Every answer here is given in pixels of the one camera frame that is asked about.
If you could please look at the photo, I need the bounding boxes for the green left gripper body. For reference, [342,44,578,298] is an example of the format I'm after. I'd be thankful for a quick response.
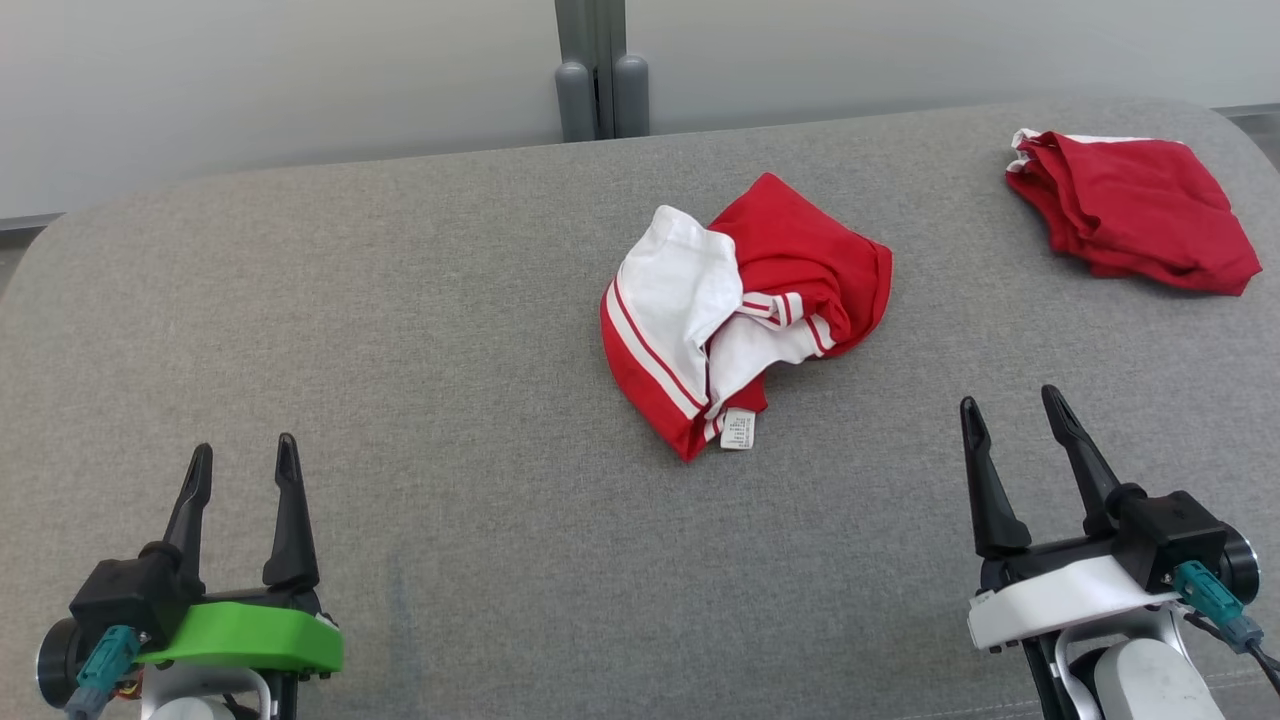
[135,587,344,674]

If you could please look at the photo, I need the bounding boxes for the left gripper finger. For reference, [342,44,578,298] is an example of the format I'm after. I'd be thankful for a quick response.
[262,432,321,589]
[163,443,214,581]

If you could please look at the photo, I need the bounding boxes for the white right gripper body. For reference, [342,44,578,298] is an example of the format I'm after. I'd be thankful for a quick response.
[967,540,1181,653]

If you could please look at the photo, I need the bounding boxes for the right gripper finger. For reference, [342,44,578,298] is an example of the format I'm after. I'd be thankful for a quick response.
[960,397,1033,559]
[1041,385,1123,537]

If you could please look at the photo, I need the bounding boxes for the red shorts white stripe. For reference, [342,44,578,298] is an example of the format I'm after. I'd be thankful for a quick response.
[1005,128,1263,297]

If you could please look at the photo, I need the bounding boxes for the red jersey white sleeves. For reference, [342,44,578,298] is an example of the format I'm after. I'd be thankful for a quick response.
[600,172,894,464]

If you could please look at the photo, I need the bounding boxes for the teal left camera connector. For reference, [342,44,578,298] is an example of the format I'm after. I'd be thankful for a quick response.
[65,625,143,716]

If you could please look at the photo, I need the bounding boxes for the teal camera connector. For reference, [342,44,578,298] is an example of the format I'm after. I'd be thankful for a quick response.
[65,625,143,716]
[1172,560,1266,653]

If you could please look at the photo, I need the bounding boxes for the teal right camera connector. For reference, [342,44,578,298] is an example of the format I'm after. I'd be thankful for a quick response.
[1172,560,1266,653]

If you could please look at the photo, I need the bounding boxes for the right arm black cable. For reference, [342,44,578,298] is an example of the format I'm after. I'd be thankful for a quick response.
[1245,640,1280,696]

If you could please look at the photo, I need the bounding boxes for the grey cylindrical post bumper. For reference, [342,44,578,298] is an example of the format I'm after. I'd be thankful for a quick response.
[555,60,598,143]
[612,53,651,139]

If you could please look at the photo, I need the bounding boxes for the grey vertical partition post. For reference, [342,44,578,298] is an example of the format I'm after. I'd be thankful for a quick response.
[553,0,629,141]

